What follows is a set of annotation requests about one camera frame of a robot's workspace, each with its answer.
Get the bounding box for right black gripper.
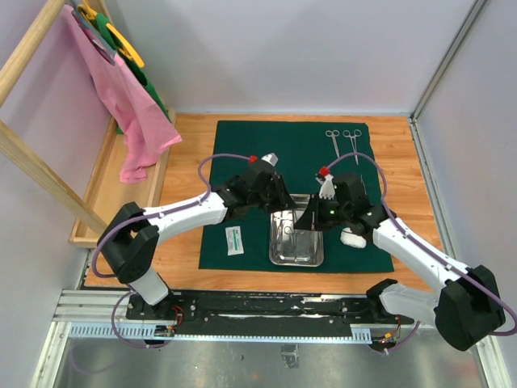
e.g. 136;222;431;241
294;193;351;232

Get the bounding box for white cotton balls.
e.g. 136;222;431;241
340;228;367;249

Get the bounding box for dark green surgical cloth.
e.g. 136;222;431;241
199;120;394;273

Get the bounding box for green white packet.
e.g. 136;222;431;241
225;226;244;256

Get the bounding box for steel instrument tray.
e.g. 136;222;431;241
269;194;324;268

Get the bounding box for steel forceps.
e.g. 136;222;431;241
343;129;362;165
326;129;340;158

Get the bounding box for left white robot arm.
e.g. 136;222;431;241
94;154;295;320

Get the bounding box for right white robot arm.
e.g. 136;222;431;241
294;173;506;351

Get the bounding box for steel surgical instruments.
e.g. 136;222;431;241
271;209;314;264

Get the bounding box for pink shirt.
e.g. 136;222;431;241
62;5;182;183

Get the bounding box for green garment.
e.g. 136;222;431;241
95;13;171;121

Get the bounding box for wooden clothes rack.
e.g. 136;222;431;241
1;1;167;255

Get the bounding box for yellow hanger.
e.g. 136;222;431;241
77;1;145;69

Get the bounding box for grey hanger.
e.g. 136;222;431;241
70;1;116;65

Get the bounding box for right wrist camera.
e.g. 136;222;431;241
316;173;335;200

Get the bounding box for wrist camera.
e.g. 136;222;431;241
316;173;335;200
261;153;278;167

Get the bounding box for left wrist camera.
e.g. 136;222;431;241
261;153;278;167

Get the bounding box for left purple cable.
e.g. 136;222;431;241
91;153;259;349

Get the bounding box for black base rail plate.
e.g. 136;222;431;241
125;290;413;334

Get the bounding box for grey slotted cable duct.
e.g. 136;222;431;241
69;323;372;344

